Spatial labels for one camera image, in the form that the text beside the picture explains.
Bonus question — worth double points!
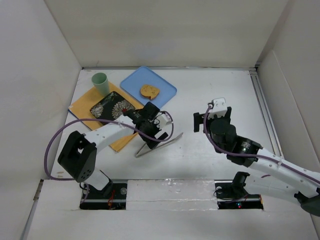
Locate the metal tongs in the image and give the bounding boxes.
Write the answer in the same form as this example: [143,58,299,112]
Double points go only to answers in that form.
[134,132,184,158]

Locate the toasted bread slice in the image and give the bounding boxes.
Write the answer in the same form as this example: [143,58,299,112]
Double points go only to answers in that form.
[140,84,160,100]

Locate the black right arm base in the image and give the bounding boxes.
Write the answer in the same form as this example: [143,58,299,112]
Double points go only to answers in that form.
[213,171,264,210]

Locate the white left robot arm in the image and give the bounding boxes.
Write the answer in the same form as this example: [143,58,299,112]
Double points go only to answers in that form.
[57,102,173,198]

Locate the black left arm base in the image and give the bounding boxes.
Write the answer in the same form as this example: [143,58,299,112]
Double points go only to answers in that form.
[79,180,128,210]

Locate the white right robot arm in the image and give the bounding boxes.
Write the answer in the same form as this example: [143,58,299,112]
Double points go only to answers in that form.
[193,104,320,216]

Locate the black floral square plate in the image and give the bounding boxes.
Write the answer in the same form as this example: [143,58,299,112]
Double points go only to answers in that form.
[89,91,136,121]

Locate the blue plastic tray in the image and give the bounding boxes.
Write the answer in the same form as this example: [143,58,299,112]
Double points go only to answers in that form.
[120,66,177,109]

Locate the green plastic cup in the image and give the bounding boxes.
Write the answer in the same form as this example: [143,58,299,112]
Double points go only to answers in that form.
[91,72,110,97]

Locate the orange placemat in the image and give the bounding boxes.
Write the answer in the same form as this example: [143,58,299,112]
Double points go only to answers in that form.
[68,83,143,152]

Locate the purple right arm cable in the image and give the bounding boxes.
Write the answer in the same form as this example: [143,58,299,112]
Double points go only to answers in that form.
[202,104,320,187]

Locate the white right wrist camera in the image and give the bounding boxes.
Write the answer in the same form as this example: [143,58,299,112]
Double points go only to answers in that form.
[208,97,228,119]

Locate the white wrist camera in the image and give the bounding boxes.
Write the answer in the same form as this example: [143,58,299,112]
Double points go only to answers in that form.
[156,113,173,129]
[208,97,228,119]

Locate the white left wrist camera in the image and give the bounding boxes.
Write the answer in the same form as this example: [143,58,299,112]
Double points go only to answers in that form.
[156,113,173,129]

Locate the aluminium frame rail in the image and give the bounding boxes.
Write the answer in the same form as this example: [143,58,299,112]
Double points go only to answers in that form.
[249,67,284,158]

